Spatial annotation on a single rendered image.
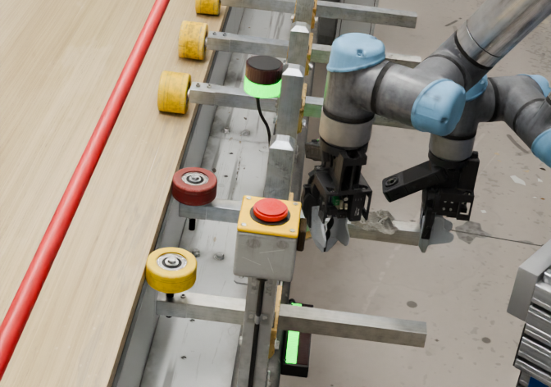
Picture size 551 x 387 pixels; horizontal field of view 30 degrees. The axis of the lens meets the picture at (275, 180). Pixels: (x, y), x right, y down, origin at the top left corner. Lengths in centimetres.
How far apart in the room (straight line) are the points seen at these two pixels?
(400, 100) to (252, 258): 33
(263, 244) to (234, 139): 137
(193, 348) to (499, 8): 86
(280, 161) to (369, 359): 150
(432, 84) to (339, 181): 20
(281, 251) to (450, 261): 215
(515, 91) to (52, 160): 82
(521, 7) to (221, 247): 97
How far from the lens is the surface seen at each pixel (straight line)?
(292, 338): 182
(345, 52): 140
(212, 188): 182
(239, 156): 247
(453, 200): 180
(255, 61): 167
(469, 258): 334
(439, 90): 138
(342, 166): 146
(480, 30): 145
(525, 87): 174
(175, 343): 192
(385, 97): 139
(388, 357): 289
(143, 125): 200
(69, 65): 222
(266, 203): 119
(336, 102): 143
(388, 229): 184
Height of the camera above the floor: 189
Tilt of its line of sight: 32 degrees down
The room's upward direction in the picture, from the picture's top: 6 degrees clockwise
